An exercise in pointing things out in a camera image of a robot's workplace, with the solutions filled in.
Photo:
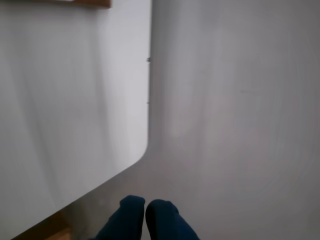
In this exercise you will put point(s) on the wooden chessboard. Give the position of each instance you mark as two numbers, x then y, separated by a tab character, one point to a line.
100	3

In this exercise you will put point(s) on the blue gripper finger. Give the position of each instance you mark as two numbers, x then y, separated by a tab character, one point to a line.
125	220
167	222

